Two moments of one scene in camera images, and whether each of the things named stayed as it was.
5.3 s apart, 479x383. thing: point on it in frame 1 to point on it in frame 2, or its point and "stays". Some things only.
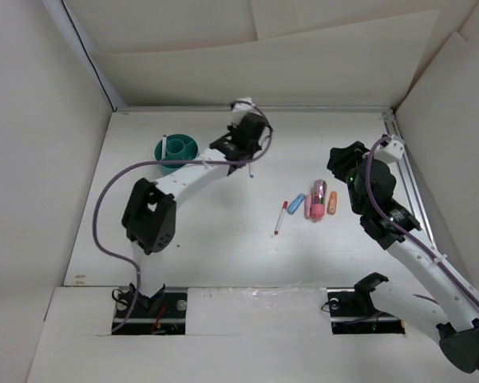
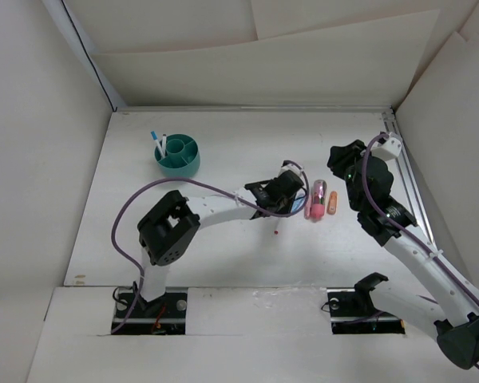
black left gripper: [232, 128] to [285, 209]
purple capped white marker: [164, 147] stays
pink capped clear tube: [318, 199] stays
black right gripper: [342, 158] stays
